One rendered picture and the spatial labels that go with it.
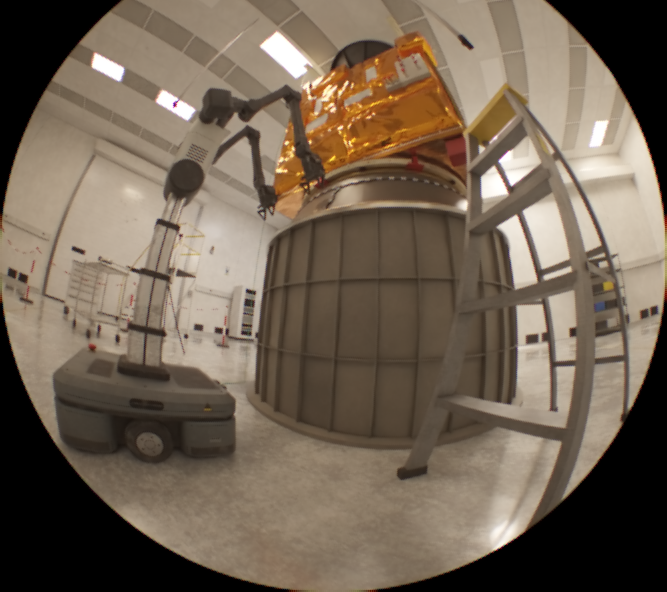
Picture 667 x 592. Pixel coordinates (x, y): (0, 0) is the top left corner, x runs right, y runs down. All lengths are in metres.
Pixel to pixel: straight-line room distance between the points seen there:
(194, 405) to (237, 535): 0.42
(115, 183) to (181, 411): 8.48
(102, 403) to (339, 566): 0.69
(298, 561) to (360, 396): 0.79
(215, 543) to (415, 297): 1.13
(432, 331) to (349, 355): 0.40
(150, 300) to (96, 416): 0.47
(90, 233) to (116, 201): 1.35
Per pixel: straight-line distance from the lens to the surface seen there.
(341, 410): 1.18
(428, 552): 0.66
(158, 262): 0.99
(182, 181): 1.04
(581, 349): 0.55
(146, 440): 0.86
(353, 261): 1.17
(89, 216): 8.60
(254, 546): 0.64
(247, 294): 8.90
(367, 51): 3.85
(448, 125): 1.80
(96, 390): 0.81
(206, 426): 0.86
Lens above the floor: 0.51
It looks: 19 degrees up
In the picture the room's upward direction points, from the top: 3 degrees clockwise
